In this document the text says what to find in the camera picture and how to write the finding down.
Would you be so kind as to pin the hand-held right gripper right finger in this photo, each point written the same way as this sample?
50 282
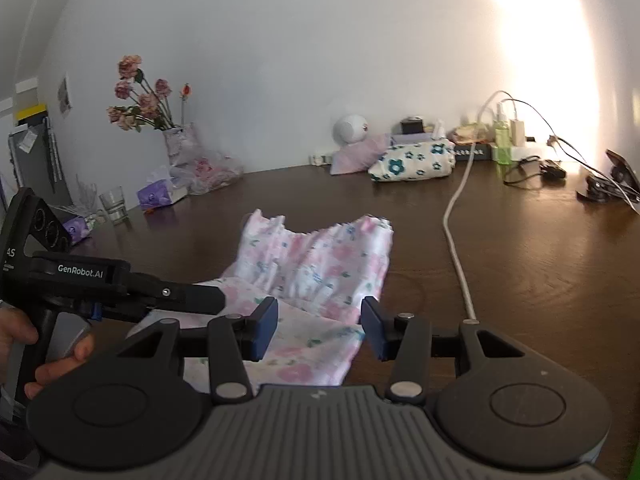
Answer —
375 327

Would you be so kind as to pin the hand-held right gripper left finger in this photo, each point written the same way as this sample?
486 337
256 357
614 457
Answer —
265 327

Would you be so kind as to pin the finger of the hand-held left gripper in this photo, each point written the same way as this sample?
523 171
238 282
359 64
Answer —
120 312
190 297

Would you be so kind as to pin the pink floral garment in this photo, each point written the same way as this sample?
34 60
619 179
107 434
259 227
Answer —
320 260

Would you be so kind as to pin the person's left hand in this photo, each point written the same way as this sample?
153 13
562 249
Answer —
15 330

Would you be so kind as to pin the purple tissue packet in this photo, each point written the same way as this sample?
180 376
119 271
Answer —
77 227

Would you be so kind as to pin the clear drinking glass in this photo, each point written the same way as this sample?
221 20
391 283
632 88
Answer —
114 207

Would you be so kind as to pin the crumpled clear plastic wrap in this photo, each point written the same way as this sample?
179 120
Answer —
87 197

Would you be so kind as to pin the purple tissue box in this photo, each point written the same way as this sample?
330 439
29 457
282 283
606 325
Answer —
157 195

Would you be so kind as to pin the grey board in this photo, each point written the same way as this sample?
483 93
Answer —
35 170

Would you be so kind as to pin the clear plastic bag red print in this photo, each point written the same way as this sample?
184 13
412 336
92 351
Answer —
210 175

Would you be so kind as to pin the patterned flower vase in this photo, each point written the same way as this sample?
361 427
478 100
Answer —
180 145

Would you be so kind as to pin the folded white cloth teal flowers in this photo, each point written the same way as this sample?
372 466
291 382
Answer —
410 162

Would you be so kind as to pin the pink cloth pouch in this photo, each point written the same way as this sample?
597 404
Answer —
357 157

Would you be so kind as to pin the white plastic clip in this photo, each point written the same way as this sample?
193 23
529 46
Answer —
320 159

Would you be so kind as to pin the dried rose bouquet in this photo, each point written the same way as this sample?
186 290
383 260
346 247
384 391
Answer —
145 100

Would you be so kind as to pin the lavender flat box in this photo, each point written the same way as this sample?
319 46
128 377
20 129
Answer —
412 139

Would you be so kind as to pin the dark printed box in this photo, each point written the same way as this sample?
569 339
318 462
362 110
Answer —
472 152

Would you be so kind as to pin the small black white device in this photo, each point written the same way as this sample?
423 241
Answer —
412 126

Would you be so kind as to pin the green liquid bottle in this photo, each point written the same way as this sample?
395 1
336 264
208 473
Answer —
501 142

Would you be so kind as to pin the white power strip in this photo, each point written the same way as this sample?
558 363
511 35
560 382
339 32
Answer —
525 152

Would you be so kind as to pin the white charger plug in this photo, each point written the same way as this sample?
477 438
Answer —
517 132

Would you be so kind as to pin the grey usb plug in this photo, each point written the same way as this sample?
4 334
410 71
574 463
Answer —
554 140

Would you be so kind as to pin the smartphone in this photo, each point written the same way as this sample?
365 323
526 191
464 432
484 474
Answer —
622 167

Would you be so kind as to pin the small wall picture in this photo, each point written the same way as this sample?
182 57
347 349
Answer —
65 97

